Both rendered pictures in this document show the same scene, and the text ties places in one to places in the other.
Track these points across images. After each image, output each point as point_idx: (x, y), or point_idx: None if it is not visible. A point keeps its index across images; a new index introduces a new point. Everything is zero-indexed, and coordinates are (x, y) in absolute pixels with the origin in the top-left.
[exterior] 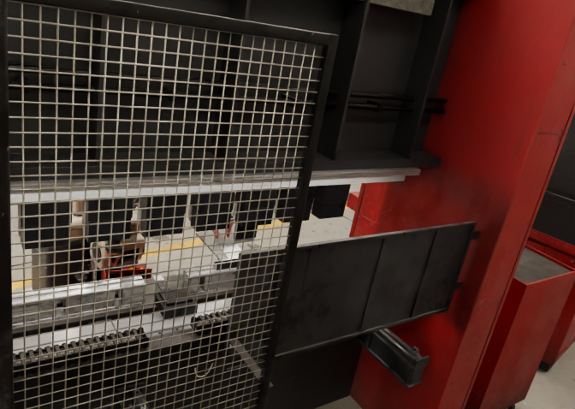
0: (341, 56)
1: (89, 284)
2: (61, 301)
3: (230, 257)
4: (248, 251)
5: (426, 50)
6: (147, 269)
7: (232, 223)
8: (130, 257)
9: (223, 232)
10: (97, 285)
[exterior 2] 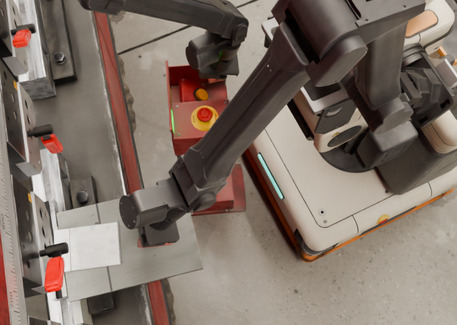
0: None
1: (30, 7)
2: None
3: (61, 235)
4: (86, 285)
5: None
6: (169, 122)
7: (139, 245)
8: (300, 127)
9: (185, 247)
10: (26, 17)
